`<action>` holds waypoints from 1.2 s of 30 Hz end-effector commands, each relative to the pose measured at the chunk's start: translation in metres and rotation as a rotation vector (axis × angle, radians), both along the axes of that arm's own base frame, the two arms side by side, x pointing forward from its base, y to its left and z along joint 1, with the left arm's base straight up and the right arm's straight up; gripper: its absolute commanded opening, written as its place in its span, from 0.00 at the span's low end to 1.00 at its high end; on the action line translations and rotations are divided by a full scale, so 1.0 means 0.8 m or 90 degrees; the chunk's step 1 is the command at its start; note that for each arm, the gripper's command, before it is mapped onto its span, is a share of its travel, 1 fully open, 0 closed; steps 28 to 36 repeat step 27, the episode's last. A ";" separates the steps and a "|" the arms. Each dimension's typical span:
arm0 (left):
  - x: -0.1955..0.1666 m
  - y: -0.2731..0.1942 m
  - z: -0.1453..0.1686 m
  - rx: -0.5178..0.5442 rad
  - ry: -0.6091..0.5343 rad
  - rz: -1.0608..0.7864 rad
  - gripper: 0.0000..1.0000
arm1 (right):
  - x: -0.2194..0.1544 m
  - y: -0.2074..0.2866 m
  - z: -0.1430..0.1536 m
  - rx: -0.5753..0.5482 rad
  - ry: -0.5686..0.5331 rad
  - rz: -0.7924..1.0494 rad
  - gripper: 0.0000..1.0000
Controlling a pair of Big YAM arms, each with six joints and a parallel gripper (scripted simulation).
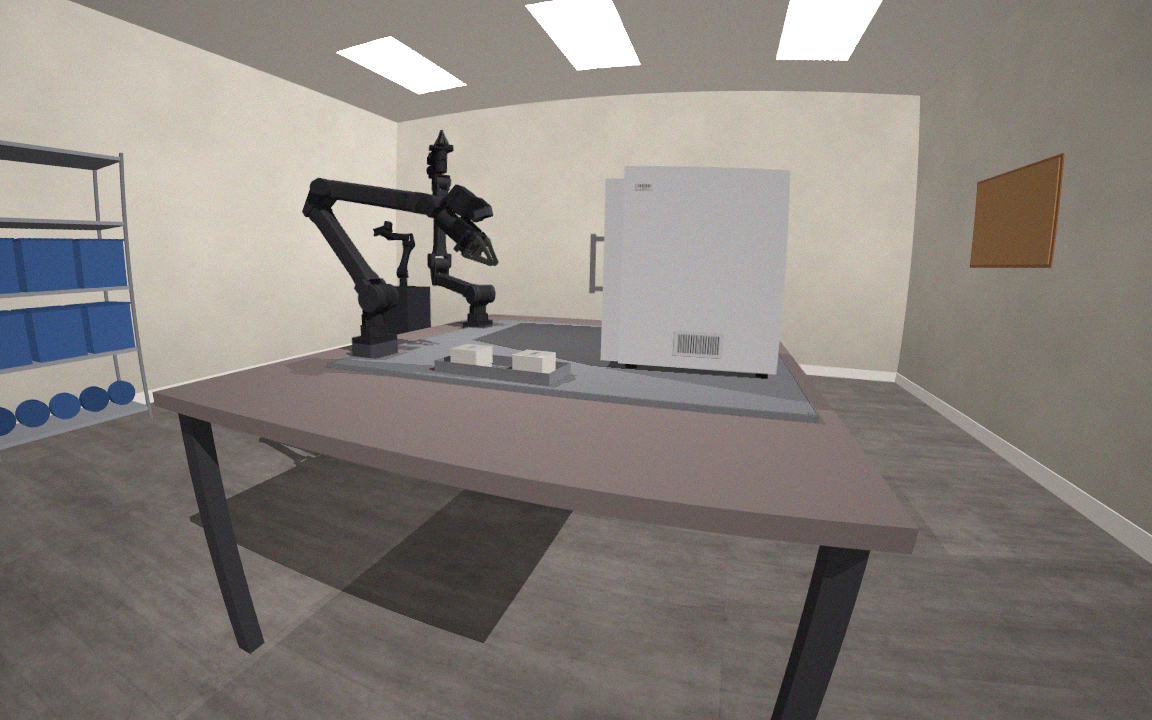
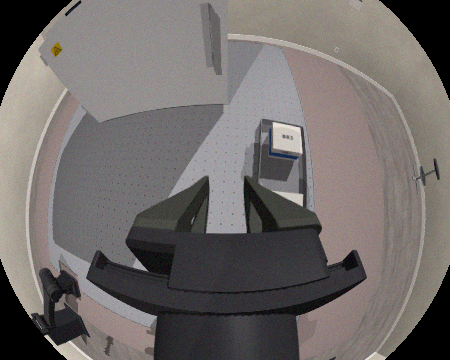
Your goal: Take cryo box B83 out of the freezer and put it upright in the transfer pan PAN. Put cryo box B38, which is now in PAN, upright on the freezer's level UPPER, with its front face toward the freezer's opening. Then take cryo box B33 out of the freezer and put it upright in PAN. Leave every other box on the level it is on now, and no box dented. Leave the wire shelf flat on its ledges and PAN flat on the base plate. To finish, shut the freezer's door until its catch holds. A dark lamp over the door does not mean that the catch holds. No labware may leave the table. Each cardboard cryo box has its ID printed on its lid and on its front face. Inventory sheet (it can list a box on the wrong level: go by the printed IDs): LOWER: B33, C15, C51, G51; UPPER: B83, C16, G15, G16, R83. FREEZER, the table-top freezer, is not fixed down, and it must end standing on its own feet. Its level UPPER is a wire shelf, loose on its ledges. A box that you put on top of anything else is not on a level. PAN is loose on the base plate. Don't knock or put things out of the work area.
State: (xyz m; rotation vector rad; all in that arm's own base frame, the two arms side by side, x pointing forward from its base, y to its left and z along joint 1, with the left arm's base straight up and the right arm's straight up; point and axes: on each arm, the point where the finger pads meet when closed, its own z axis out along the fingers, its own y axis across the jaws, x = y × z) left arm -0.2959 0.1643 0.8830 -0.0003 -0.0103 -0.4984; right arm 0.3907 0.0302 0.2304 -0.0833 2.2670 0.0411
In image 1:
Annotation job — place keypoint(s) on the white table-top freezer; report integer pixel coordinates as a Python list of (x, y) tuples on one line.
[(694, 267)]

